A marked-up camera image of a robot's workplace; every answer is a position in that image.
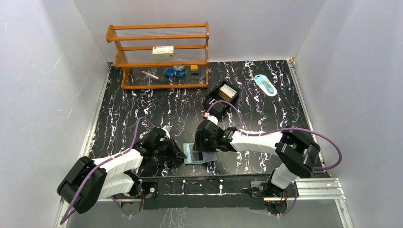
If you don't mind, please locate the mint green card holder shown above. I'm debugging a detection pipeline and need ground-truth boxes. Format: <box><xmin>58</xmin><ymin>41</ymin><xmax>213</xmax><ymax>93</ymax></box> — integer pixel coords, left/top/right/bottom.
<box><xmin>183</xmin><ymin>143</ymin><xmax>217</xmax><ymax>165</ymax></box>

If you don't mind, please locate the black card storage box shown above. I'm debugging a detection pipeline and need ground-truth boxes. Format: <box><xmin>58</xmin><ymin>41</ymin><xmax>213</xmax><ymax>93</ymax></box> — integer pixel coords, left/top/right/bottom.
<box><xmin>202</xmin><ymin>80</ymin><xmax>240</xmax><ymax>119</ymax></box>

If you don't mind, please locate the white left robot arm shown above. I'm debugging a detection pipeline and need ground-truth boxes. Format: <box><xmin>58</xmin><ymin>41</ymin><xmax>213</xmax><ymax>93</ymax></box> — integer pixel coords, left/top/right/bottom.
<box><xmin>57</xmin><ymin>127</ymin><xmax>187</xmax><ymax>214</ymax></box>

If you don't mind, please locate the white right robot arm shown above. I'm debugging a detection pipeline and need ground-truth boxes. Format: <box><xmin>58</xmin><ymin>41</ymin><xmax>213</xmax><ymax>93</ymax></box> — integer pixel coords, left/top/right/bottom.
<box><xmin>192</xmin><ymin>119</ymin><xmax>320</xmax><ymax>197</ymax></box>

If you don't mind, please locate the stack of cards in box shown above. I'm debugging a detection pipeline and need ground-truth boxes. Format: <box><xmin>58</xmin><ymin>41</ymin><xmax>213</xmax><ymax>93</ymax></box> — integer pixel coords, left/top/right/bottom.
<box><xmin>218</xmin><ymin>84</ymin><xmax>237</xmax><ymax>102</ymax></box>

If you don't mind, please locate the red white pen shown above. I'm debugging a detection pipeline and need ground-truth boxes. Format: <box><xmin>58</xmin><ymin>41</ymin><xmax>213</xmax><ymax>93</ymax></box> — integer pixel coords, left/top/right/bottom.
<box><xmin>141</xmin><ymin>71</ymin><xmax>160</xmax><ymax>80</ymax></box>

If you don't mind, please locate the yellow black sponge block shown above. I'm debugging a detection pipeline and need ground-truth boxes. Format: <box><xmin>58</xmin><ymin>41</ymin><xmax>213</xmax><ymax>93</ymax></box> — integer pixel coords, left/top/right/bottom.
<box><xmin>190</xmin><ymin>65</ymin><xmax>199</xmax><ymax>75</ymax></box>

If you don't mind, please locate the blue round jar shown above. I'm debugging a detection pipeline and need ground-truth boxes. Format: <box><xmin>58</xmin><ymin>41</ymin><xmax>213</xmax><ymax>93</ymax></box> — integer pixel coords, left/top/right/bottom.
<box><xmin>173</xmin><ymin>65</ymin><xmax>186</xmax><ymax>77</ymax></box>

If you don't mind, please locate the blue square lid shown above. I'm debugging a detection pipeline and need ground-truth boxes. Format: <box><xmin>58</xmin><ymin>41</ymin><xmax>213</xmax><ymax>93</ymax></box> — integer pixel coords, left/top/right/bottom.
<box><xmin>164</xmin><ymin>68</ymin><xmax>174</xmax><ymax>78</ymax></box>

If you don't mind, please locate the blue white packaged tool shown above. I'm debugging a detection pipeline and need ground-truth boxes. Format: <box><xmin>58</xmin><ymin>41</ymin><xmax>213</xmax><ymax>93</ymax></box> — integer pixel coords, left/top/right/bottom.
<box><xmin>254</xmin><ymin>74</ymin><xmax>278</xmax><ymax>97</ymax></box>

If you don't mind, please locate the orange wooden shelf rack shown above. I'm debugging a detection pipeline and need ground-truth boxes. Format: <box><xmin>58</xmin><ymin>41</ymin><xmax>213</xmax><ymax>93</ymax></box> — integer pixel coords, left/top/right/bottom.
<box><xmin>106</xmin><ymin>22</ymin><xmax>210</xmax><ymax>90</ymax></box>

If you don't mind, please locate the white medicine box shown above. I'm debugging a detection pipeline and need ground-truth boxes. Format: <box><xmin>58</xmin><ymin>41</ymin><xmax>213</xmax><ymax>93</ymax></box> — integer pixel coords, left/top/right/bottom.
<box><xmin>152</xmin><ymin>46</ymin><xmax>174</xmax><ymax>58</ymax></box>

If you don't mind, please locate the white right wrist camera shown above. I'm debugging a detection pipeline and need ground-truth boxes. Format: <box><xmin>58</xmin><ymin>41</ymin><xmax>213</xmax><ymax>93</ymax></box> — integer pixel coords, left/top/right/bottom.
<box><xmin>204</xmin><ymin>113</ymin><xmax>218</xmax><ymax>125</ymax></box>

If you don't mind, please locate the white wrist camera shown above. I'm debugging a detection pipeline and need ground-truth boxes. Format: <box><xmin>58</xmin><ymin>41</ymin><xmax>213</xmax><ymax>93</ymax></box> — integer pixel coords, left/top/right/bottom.
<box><xmin>162</xmin><ymin>125</ymin><xmax>171</xmax><ymax>139</ymax></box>
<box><xmin>204</xmin><ymin>113</ymin><xmax>218</xmax><ymax>125</ymax></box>

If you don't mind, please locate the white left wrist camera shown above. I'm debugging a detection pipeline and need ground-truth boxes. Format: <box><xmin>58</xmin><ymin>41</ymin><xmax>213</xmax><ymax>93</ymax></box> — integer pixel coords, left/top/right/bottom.
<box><xmin>162</xmin><ymin>125</ymin><xmax>171</xmax><ymax>139</ymax></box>

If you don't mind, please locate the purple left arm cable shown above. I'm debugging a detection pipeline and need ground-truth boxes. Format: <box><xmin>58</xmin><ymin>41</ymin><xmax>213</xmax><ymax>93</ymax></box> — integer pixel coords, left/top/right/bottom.
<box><xmin>59</xmin><ymin>117</ymin><xmax>160</xmax><ymax>226</ymax></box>

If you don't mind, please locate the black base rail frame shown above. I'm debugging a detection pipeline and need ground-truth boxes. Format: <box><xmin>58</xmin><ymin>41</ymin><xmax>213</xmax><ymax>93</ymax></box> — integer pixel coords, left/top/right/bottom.
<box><xmin>119</xmin><ymin>172</ymin><xmax>318</xmax><ymax>211</ymax></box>

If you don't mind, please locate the silver aluminium rail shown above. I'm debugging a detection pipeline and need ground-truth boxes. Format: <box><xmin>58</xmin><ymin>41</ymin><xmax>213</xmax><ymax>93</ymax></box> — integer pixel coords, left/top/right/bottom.
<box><xmin>263</xmin><ymin>178</ymin><xmax>346</xmax><ymax>202</ymax></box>

